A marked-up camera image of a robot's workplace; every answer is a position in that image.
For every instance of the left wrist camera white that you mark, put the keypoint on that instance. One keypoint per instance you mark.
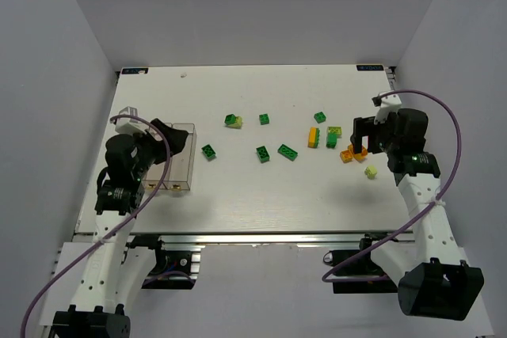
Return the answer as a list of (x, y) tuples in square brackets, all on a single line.
[(128, 125)]

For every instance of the aluminium table rail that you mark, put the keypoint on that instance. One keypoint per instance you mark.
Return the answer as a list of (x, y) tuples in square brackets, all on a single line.
[(312, 239)]

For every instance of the right blue table label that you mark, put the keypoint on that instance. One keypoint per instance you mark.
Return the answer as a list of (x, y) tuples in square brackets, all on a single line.
[(369, 67)]

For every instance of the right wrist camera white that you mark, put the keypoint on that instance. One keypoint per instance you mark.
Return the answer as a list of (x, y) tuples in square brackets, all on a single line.
[(386, 103)]

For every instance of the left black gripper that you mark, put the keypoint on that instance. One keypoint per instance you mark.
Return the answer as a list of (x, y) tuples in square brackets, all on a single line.
[(159, 140)]

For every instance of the clear container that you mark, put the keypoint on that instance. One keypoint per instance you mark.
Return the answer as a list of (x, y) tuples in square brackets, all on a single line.
[(179, 178), (161, 132)]

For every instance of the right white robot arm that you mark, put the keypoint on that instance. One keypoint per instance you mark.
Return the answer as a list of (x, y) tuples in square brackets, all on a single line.
[(437, 282)]

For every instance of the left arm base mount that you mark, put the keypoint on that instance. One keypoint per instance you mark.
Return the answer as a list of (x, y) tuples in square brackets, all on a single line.
[(172, 269)]

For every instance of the right clear container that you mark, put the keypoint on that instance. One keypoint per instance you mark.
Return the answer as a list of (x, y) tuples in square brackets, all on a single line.
[(179, 178)]

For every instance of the green 2x3 lego brick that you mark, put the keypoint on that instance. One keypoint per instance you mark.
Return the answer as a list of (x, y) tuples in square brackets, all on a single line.
[(262, 154)]

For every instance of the lime upside-down lego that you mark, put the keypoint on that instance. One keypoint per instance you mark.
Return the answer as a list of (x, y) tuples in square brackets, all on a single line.
[(334, 130)]

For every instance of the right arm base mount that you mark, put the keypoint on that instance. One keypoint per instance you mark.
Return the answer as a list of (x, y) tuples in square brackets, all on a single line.
[(362, 276)]

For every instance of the pale yellow small lego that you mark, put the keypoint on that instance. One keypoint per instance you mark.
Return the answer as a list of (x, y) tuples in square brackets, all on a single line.
[(371, 172)]

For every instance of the green 2x4 lego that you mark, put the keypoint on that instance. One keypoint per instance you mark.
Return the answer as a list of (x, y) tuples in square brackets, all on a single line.
[(287, 152)]

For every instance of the left blue table label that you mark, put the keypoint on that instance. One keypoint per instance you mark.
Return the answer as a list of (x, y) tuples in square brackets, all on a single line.
[(134, 70)]

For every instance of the small orange lego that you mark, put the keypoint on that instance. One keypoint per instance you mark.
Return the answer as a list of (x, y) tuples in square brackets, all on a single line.
[(346, 156)]

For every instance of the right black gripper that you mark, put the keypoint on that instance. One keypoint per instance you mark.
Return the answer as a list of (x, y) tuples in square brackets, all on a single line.
[(367, 126)]

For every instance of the green and lime lego stack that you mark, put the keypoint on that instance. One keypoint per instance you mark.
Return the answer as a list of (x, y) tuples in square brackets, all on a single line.
[(233, 121)]

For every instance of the green 2x4 lego brick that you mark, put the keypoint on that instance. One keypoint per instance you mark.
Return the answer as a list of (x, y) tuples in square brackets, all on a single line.
[(208, 152)]

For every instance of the blue table label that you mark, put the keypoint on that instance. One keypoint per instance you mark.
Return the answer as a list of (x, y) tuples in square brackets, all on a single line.
[(134, 70), (369, 67)]

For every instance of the small green lego right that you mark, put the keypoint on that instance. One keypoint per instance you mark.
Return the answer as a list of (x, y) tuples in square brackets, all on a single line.
[(320, 117)]

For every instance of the small green lego brick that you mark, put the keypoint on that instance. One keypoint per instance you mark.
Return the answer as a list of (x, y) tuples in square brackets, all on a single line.
[(264, 119)]

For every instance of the large orange lego brick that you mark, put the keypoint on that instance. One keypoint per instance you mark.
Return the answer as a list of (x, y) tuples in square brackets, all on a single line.
[(358, 156)]

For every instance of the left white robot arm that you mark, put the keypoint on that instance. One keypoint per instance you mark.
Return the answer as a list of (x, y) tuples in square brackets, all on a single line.
[(115, 270)]

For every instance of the orange and green lego stack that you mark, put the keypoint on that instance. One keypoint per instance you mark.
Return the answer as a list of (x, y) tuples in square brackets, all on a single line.
[(313, 137)]

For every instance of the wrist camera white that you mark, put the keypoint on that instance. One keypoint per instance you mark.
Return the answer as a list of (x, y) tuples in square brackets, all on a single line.
[(128, 125), (386, 103)]

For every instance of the middle clear container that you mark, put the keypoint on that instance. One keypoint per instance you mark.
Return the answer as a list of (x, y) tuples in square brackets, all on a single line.
[(161, 132)]

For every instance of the green lego with letter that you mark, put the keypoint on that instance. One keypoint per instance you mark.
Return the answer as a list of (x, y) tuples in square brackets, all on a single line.
[(331, 140)]

